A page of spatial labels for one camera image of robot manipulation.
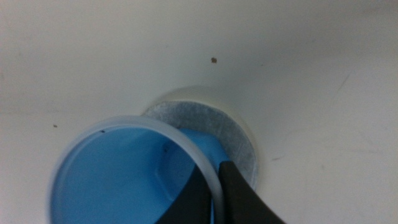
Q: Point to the round grey felt cup mat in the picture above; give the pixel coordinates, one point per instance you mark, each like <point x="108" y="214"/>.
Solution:
<point x="214" y="124"/>

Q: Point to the blue plastic cup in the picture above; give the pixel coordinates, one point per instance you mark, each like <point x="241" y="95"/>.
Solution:
<point x="118" y="180"/>

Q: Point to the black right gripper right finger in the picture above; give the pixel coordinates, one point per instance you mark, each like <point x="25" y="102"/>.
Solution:
<point x="242" y="202"/>

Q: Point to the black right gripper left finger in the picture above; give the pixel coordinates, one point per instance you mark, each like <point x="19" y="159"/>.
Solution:
<point x="192" y="202"/>

